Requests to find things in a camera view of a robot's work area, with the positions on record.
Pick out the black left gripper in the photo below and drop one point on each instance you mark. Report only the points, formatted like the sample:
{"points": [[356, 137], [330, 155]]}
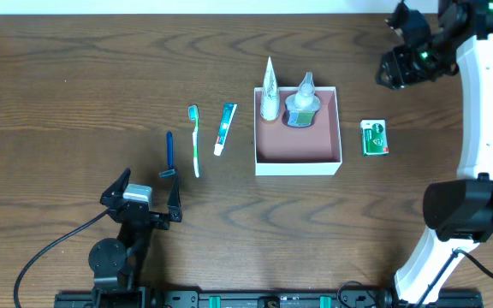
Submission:
{"points": [[142, 215]]}

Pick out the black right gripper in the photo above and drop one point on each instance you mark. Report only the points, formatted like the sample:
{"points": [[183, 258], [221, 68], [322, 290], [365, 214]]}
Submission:
{"points": [[400, 68]]}

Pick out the green Dettol soap bar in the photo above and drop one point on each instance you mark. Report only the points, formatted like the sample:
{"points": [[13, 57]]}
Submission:
{"points": [[374, 137]]}

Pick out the clear pump soap bottle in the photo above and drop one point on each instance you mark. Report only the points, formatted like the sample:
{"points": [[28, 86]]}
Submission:
{"points": [[302, 106]]}

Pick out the white cream shampoo tube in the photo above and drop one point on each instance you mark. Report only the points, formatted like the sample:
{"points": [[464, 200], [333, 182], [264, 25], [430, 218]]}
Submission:
{"points": [[270, 98]]}

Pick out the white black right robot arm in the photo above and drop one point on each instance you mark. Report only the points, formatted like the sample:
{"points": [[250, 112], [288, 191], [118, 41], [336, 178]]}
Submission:
{"points": [[458, 214]]}

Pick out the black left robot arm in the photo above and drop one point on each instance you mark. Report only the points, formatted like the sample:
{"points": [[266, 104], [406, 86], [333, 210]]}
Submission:
{"points": [[116, 262]]}

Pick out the blue disposable razor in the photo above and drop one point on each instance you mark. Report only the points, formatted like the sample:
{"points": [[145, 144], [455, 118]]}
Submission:
{"points": [[170, 149]]}

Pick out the green white toothbrush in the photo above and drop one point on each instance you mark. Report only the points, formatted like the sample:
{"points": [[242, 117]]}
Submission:
{"points": [[193, 114]]}

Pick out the teal toothpaste tube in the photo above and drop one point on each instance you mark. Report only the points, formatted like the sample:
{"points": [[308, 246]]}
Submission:
{"points": [[229, 110]]}

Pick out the white box pink interior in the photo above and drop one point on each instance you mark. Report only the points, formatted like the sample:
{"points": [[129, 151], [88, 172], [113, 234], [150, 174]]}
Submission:
{"points": [[280, 150]]}

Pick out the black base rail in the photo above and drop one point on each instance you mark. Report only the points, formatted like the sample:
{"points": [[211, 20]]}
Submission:
{"points": [[349, 297]]}

